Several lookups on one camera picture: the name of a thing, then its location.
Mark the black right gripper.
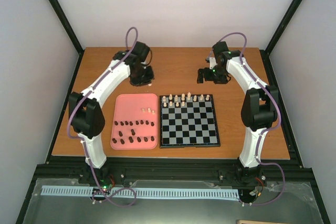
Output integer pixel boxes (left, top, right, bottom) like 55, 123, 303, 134
197, 65, 227, 84

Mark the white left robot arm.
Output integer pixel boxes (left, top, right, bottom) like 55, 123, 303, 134
67, 41, 154, 184

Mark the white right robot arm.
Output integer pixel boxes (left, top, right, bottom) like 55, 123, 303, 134
197, 41, 280, 168

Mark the pink plastic tray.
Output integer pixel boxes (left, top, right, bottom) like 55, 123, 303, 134
110, 93, 159, 150

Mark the black and grey chessboard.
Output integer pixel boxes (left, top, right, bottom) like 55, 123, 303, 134
160, 94, 220, 148

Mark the light blue cable duct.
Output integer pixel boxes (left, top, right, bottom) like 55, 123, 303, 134
40, 185, 239, 201

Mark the black aluminium frame rail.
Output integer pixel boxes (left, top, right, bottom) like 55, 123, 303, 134
33, 156, 314, 187

